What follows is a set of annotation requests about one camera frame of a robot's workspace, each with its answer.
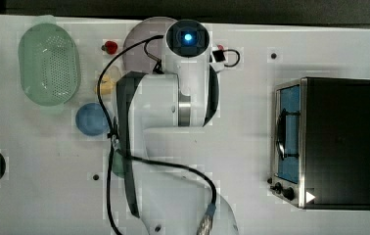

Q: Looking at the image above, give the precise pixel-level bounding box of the blue bowl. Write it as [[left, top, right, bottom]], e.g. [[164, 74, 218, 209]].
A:
[[75, 103, 109, 136]]

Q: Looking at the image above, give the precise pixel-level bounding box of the green cup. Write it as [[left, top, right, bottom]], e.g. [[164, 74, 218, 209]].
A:
[[112, 152, 125, 178]]

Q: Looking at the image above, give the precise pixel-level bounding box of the lilac round plate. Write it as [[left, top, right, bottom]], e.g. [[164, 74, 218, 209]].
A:
[[122, 17, 175, 73]]

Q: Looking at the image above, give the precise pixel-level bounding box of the small red tomato toy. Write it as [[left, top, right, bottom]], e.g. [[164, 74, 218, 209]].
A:
[[101, 41, 118, 55]]

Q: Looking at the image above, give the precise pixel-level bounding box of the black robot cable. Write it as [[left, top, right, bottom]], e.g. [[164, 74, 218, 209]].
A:
[[96, 34, 218, 235]]

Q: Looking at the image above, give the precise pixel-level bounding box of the black toaster oven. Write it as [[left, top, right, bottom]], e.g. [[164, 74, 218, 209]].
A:
[[267, 77, 370, 211]]

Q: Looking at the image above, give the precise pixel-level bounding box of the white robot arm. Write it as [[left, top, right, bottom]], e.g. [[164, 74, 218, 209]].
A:
[[113, 20, 239, 235]]

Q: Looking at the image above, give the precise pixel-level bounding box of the green perforated colander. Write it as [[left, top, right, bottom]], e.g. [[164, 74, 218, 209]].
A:
[[18, 15, 81, 110]]

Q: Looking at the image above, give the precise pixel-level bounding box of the peeled banana toy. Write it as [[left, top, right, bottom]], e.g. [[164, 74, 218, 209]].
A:
[[94, 66, 121, 95]]

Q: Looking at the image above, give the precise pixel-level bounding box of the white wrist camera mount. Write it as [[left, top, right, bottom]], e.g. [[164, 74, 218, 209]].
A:
[[209, 49, 226, 72]]

